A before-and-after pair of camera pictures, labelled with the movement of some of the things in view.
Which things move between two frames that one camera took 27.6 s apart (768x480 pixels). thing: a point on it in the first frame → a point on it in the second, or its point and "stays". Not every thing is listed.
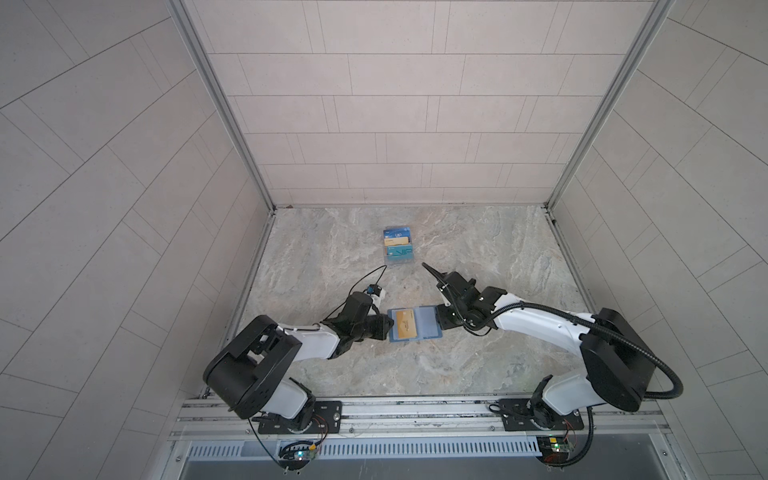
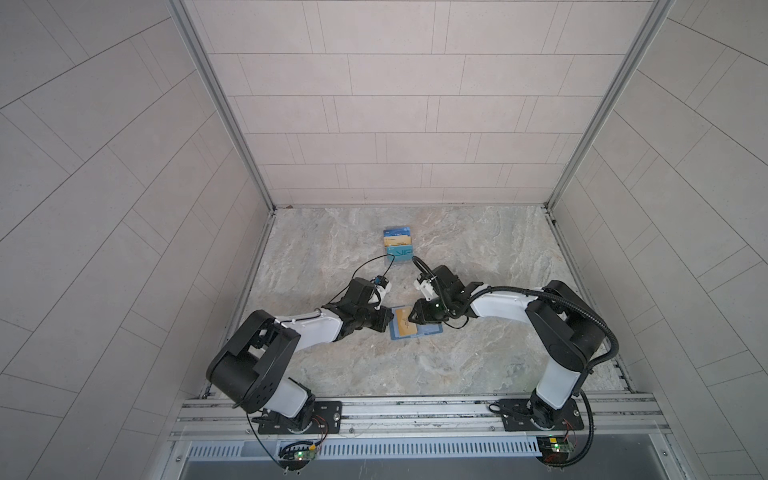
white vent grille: x=375 y=450 stays
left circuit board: x=297 y=455 stays
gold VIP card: x=406 y=324 → x=397 y=241
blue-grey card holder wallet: x=415 y=324 stays
